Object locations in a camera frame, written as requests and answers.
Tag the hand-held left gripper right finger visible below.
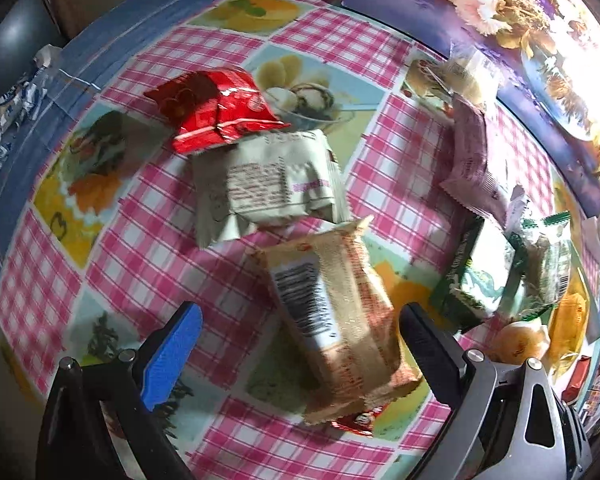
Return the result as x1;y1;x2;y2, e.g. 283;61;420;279
398;302;595;480

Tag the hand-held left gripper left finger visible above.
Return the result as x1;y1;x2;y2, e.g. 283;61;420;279
36;301;204;480

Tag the beige snack packet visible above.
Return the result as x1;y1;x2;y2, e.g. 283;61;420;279
252;216;423;427

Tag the pink snack packet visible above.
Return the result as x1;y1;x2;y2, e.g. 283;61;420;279
439;95;511;226

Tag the red snack packet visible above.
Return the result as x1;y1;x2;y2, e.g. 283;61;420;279
144;67;291;155

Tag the green and white snack packet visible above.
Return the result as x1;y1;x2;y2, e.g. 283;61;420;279
428;215;528;333

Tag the round golden pastry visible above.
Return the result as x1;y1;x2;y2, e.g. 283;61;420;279
490;320;551;366

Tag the small red wrapped snack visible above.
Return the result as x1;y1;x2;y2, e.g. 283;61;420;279
330;405;383;433

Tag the pink checked tablecloth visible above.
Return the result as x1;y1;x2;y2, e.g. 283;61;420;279
0;0;600;480

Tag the clear green-edged snack packet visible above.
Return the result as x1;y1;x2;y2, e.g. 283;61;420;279
510;212;573;321

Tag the red plastic object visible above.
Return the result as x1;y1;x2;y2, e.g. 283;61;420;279
560;355;592;403

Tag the pale grey snack packet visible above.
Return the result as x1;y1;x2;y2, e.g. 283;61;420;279
190;129;353;248

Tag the clear wrapped pale bun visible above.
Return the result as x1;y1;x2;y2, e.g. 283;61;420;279
432;52;501;106

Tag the crumpled blue white wrapper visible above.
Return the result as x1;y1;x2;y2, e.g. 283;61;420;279
0;72;48;181

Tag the white crumpled tissue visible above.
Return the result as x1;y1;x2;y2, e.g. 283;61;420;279
32;45;61;68

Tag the dark chair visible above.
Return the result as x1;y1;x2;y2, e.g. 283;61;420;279
0;0;68;106

